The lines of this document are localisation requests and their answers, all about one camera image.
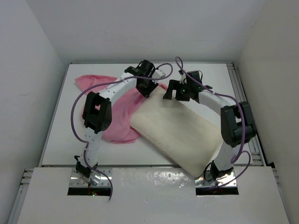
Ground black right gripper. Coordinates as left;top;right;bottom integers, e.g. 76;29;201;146
164;79;192;102

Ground cream pillow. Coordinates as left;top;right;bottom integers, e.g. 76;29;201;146
130;87;223;177

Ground pink pillowcase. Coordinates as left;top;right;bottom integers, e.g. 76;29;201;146
74;74;168;144

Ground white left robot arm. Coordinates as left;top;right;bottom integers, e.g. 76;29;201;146
71;60;166;183

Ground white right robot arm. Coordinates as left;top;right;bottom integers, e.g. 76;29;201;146
163;70;257;181

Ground white front cover board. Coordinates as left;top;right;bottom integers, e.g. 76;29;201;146
18;167;288;224

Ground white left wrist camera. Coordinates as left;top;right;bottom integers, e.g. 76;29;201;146
152;69;166;80

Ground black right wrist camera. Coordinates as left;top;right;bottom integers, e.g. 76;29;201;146
186;70;202;87

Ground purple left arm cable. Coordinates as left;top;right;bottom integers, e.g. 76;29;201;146
71;63;174;201

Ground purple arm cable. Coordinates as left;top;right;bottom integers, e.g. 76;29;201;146
71;63;174;201
175;56;252;187

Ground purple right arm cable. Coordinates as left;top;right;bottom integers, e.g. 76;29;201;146
175;56;252;187

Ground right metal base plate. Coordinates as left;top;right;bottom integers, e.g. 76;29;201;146
194;168;238;188

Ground metal base plate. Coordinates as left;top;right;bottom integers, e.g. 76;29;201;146
194;168;238;188
69;167;112;188

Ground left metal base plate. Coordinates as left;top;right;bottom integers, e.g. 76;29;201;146
69;167;112;188

